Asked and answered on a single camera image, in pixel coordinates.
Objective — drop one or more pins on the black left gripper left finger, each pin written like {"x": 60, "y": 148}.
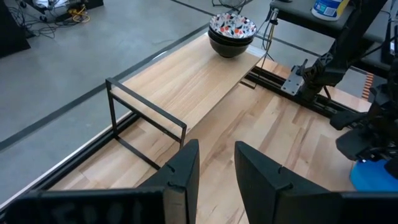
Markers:
{"x": 180, "y": 186}

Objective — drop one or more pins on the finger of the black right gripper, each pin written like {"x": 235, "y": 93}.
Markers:
{"x": 393, "y": 168}

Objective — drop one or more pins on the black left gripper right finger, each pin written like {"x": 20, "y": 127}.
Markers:
{"x": 264, "y": 193}

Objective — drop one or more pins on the blue plastic bowl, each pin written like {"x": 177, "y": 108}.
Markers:
{"x": 370, "y": 177}

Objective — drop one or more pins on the black bowl floral interior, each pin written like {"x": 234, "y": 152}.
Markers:
{"x": 230, "y": 40}
{"x": 230, "y": 51}
{"x": 233, "y": 25}

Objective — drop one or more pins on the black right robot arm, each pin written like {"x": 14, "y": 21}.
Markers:
{"x": 342, "y": 56}

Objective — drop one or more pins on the orange striped strip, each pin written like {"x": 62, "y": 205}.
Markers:
{"x": 367, "y": 87}

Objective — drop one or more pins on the white blue wipes canister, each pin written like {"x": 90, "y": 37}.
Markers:
{"x": 329, "y": 9}

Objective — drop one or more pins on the dark grey side table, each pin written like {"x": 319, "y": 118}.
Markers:
{"x": 295, "y": 15}

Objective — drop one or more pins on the black panel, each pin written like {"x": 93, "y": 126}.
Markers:
{"x": 12, "y": 31}

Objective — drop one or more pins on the wooden shelf black metal frame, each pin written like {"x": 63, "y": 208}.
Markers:
{"x": 186, "y": 81}

